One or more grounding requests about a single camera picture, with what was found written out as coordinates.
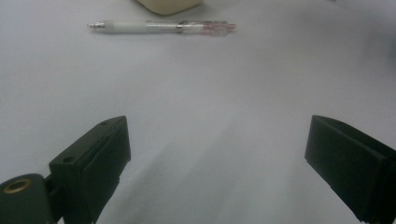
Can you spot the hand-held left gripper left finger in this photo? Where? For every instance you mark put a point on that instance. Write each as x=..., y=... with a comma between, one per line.
x=90, y=168

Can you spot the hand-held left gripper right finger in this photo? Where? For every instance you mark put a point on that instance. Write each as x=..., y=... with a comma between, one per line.
x=351, y=168

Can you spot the beige square cup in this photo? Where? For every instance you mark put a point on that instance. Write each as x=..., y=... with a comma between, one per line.
x=168, y=6

